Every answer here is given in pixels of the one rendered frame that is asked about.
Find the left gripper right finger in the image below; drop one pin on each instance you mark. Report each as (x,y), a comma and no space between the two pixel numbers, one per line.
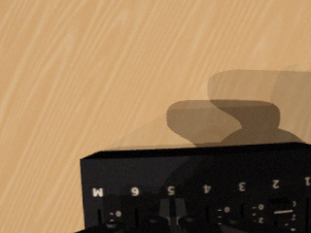
(194,223)

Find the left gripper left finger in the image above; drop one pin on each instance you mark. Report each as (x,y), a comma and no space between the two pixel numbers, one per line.
(161,218)

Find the black lighting desk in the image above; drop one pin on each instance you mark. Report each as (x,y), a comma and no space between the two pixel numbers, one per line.
(264,183)

